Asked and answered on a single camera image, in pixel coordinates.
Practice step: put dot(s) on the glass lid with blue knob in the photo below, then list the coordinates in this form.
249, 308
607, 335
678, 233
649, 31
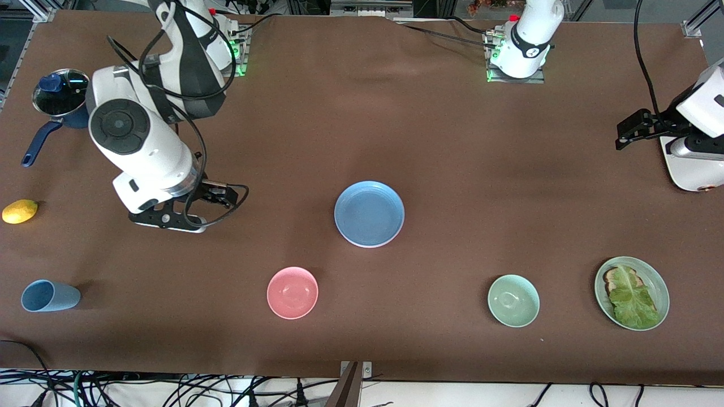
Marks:
59, 99

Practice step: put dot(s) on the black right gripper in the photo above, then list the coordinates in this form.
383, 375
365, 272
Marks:
210, 191

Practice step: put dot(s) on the toasted bread slice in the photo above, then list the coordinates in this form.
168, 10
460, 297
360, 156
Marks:
610, 276

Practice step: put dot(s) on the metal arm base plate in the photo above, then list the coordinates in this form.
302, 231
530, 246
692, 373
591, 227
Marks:
240, 62
537, 79

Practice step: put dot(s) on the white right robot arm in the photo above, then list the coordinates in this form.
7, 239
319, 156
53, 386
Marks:
141, 147

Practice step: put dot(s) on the green lettuce leaf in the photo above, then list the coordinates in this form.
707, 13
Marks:
630, 302

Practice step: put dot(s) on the brown table cloth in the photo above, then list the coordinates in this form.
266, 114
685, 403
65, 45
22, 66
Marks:
362, 113

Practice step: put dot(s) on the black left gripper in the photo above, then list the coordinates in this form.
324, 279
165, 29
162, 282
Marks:
663, 124

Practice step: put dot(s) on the aluminium corner profile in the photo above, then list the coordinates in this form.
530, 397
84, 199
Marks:
42, 12
693, 27

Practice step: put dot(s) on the dark blue saucepan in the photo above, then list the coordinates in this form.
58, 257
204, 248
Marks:
31, 154

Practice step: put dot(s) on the pink bowl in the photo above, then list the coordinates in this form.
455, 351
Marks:
292, 293

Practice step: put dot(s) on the dark camera pole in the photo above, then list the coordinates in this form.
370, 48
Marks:
346, 390

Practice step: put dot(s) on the small metal bracket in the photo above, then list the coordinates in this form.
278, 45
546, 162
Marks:
367, 370

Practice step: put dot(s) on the green bowl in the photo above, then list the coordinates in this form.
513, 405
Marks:
513, 301

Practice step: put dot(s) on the green plate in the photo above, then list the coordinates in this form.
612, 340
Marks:
651, 276

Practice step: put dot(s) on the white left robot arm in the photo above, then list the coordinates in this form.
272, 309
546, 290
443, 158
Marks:
529, 39

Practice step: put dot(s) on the blue plate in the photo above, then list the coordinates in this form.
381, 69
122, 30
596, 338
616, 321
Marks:
369, 213

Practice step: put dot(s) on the white toaster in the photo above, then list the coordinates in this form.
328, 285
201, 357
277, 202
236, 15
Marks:
687, 175

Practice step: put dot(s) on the aluminium frame bar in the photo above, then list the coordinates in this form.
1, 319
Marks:
370, 8

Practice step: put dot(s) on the blue cup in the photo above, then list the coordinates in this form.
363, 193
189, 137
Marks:
56, 297

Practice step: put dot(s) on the yellow lemon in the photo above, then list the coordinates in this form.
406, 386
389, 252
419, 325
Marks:
20, 212

